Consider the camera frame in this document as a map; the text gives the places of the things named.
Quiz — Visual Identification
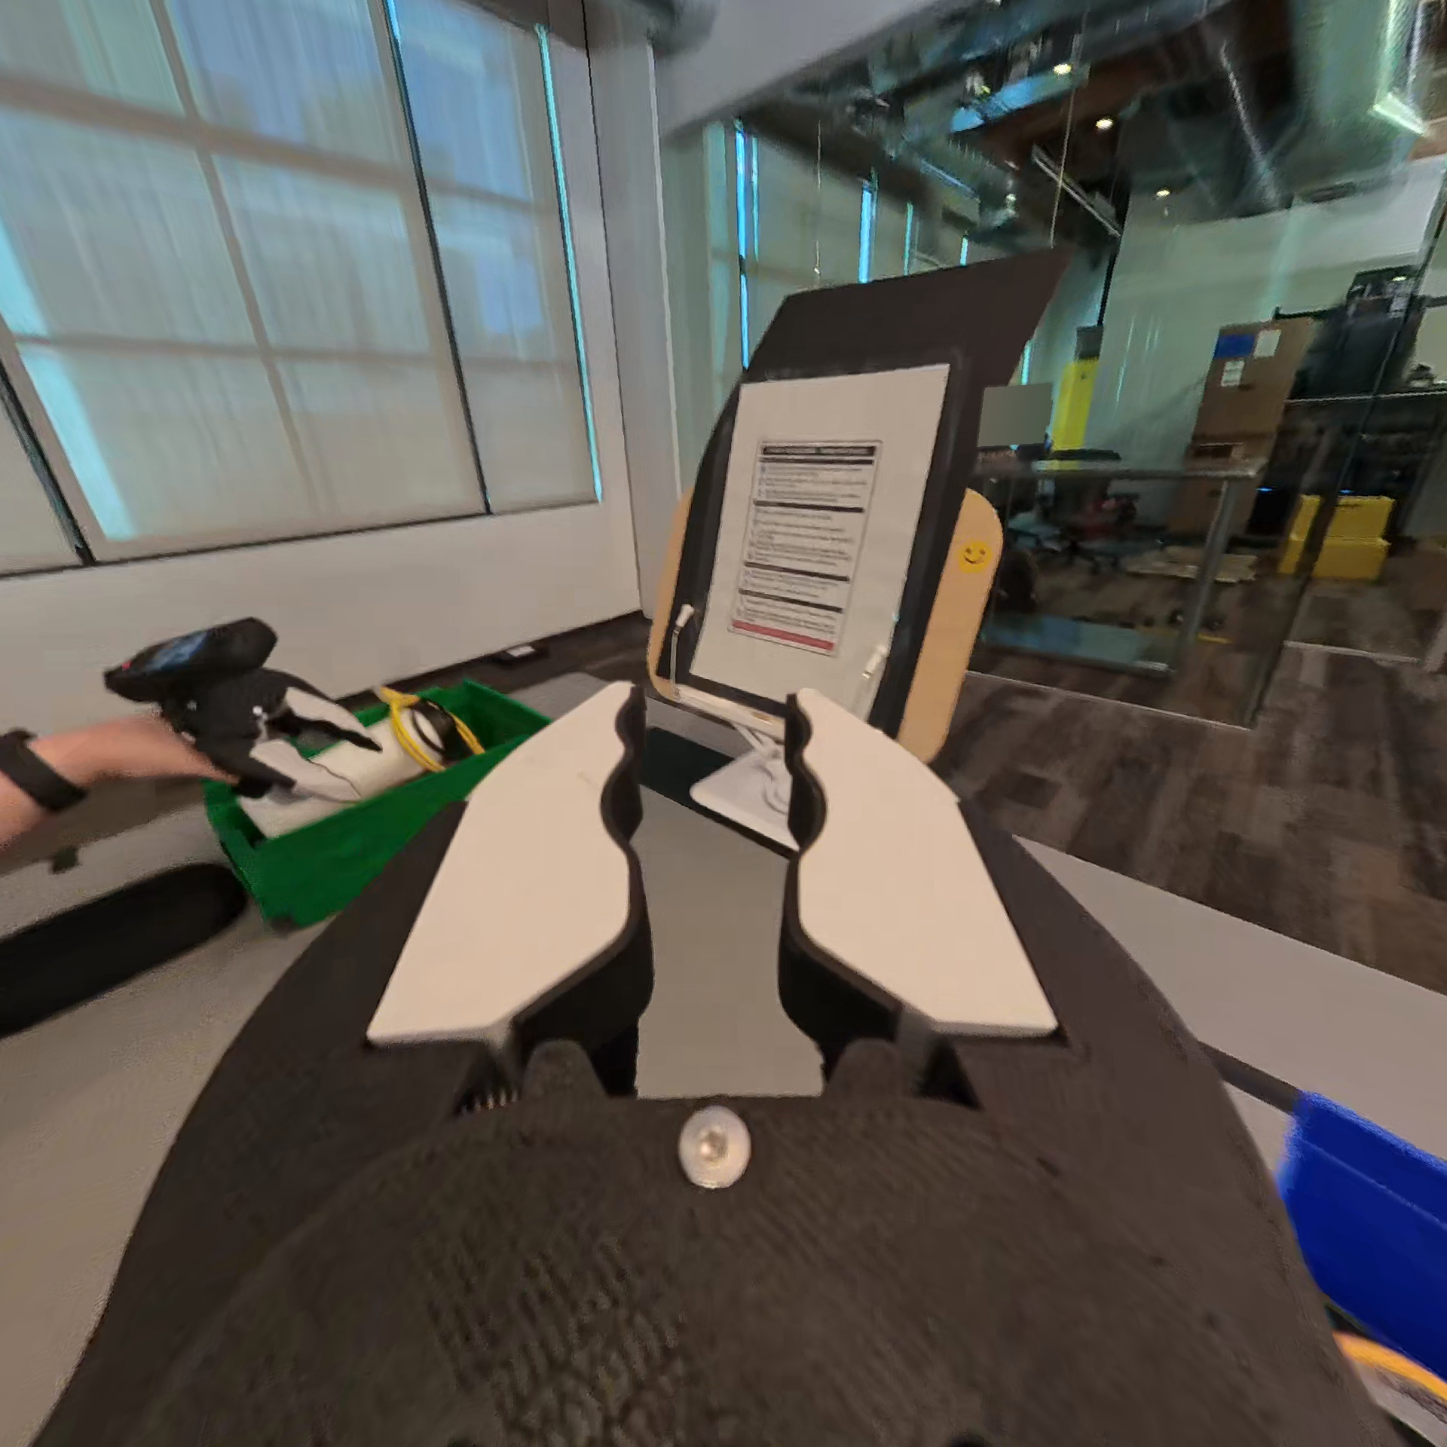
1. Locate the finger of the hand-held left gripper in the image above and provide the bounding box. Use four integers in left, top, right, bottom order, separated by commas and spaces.
232, 737, 391, 808
262, 675, 385, 757

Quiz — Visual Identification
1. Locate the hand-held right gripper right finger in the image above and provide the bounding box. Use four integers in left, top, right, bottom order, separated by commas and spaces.
780, 688, 1063, 1081

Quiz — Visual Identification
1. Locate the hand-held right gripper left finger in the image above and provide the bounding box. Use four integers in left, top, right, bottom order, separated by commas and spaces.
365, 680, 657, 1090

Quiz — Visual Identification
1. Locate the white bottle with black cap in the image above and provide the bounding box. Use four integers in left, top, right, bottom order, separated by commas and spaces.
243, 701, 475, 841

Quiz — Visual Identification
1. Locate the green plastic bin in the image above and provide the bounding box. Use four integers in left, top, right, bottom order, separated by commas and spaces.
204, 679, 555, 931

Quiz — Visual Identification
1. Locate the blue plastic bin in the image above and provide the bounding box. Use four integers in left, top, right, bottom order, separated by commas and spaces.
1276, 1092, 1447, 1375

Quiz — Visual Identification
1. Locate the yellow tape roll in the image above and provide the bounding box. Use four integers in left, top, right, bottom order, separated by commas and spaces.
1334, 1332, 1447, 1447

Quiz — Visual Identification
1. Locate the grey desk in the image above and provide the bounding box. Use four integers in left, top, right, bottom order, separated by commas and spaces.
0, 667, 1447, 1447

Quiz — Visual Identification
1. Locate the black wrist band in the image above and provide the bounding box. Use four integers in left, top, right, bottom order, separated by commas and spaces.
0, 729, 87, 813

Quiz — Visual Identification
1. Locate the white tablet stand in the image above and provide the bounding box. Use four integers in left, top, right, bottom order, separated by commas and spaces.
670, 604, 894, 853

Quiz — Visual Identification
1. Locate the wooden backing board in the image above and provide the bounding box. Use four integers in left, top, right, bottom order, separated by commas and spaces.
645, 488, 1005, 766

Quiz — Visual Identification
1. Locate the large window with blinds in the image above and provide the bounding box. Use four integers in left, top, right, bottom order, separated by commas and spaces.
0, 0, 606, 568

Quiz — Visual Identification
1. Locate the printed instruction sheet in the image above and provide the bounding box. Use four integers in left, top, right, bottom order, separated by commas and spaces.
688, 364, 950, 686

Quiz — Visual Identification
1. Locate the grey computer monitor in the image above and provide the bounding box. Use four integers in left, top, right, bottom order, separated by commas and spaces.
977, 385, 1055, 450

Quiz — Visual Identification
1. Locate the yellow pillar guard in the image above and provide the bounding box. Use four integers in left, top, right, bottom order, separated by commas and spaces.
1052, 328, 1104, 454

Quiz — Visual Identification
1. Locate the yellow storage crate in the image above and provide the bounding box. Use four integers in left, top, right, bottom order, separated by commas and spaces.
1276, 491, 1400, 585

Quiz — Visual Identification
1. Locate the black display board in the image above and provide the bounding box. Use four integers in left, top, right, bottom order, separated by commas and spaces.
675, 250, 1072, 737

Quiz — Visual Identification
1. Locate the stack of cardboard boxes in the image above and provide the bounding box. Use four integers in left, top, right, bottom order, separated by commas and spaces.
1169, 319, 1321, 536

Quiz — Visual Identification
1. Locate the yellow network cable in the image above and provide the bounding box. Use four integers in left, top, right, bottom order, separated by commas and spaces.
376, 686, 486, 774

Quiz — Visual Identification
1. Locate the metal frame table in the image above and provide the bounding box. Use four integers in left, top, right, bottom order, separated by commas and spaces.
977, 446, 1265, 671

